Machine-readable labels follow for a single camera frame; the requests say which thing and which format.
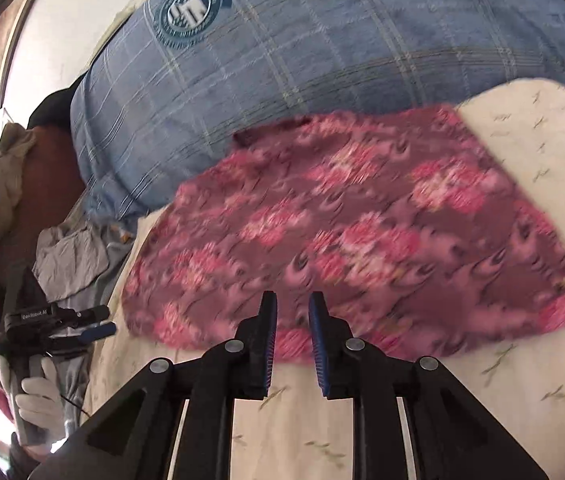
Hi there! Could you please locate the pink floral shirt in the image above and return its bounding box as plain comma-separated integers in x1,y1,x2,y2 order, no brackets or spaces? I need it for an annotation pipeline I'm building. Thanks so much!
122,102,565,366

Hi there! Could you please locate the grey plaid cloth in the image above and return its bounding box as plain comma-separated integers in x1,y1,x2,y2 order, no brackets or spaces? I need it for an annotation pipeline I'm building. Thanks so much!
37,217,138,426

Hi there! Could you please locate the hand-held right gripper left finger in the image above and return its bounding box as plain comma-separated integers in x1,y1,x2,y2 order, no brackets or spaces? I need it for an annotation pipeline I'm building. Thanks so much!
32,290,278,480

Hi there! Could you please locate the person's left hand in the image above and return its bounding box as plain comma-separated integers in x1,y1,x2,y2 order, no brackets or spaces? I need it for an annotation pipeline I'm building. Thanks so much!
0,354,66,432

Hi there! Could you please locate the blue plaid pillow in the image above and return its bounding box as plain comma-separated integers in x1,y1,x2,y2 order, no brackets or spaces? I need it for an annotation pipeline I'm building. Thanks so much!
70,0,565,221

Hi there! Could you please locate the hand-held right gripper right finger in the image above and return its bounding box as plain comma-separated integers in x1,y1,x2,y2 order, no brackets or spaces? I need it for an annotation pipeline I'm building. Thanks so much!
309,290,551,480

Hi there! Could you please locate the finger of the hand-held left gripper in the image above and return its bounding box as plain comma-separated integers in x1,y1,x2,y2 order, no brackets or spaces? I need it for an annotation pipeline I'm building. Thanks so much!
56,304,111,328
76,323,118,345

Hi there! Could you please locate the cream leaf-print blanket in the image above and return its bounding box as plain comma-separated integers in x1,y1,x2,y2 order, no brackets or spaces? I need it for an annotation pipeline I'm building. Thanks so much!
82,77,565,480

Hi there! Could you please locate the wrinkled grey cloth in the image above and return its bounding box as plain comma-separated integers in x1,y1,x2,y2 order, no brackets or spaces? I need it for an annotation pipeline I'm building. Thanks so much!
32,222,110,301

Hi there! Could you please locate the brown headboard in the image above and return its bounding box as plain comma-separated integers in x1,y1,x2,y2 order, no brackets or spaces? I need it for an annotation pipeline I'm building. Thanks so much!
10,87,88,251

